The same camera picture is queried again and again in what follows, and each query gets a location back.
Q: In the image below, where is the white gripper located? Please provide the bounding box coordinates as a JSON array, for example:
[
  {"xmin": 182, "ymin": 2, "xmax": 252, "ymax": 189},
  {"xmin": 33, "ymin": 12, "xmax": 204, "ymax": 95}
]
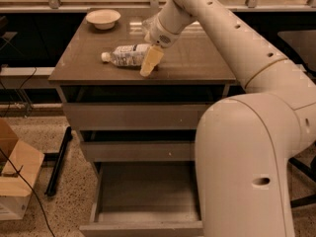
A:
[{"xmin": 140, "ymin": 14, "xmax": 179, "ymax": 77}]

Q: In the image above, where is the blue label plastic bottle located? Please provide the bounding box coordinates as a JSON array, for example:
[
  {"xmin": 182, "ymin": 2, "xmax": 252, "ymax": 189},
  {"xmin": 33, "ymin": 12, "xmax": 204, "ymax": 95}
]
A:
[{"xmin": 101, "ymin": 43, "xmax": 150, "ymax": 67}]

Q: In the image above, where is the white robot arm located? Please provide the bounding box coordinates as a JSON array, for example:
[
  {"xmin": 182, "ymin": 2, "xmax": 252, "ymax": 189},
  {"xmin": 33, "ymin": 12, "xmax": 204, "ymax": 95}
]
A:
[{"xmin": 146, "ymin": 0, "xmax": 316, "ymax": 237}]

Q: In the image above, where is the clear crushed plastic bottle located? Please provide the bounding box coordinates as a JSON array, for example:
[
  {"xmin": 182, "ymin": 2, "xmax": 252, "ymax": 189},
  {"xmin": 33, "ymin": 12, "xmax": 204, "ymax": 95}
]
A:
[{"xmin": 142, "ymin": 15, "xmax": 158, "ymax": 39}]

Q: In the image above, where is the top grey drawer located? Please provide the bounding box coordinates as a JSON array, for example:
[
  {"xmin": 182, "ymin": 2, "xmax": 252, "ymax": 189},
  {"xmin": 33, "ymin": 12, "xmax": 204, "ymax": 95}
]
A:
[{"xmin": 60, "ymin": 85, "xmax": 228, "ymax": 131}]

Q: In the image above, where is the grey drawer cabinet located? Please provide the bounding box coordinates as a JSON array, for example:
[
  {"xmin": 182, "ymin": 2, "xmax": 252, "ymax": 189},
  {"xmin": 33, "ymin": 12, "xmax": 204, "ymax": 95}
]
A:
[{"xmin": 47, "ymin": 7, "xmax": 237, "ymax": 176}]

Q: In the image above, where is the middle grey drawer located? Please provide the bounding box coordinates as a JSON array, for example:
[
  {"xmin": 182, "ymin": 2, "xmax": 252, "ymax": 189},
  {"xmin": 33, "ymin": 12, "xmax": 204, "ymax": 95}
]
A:
[{"xmin": 80, "ymin": 129, "xmax": 196, "ymax": 162}]

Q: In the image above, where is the bottom grey open drawer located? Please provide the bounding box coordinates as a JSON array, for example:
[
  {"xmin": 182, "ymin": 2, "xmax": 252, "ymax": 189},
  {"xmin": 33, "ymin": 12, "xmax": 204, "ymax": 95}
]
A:
[{"xmin": 80, "ymin": 162, "xmax": 203, "ymax": 237}]

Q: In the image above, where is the white paper bowl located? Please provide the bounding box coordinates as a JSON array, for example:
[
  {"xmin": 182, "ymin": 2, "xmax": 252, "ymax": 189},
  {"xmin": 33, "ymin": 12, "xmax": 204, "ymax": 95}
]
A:
[{"xmin": 86, "ymin": 9, "xmax": 120, "ymax": 30}]

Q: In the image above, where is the black table leg left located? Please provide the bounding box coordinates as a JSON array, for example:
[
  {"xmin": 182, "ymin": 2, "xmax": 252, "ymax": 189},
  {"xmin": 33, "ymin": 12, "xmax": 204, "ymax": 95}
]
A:
[{"xmin": 44, "ymin": 126, "xmax": 73, "ymax": 197}]

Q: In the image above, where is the cardboard box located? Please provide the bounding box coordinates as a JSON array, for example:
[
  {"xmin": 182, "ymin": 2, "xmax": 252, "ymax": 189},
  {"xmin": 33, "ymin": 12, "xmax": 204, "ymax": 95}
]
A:
[{"xmin": 0, "ymin": 118, "xmax": 44, "ymax": 220}]

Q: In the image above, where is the black cable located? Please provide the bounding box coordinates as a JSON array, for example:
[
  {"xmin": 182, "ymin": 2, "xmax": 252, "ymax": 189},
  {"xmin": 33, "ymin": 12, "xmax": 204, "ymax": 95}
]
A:
[{"xmin": 0, "ymin": 66, "xmax": 57, "ymax": 237}]

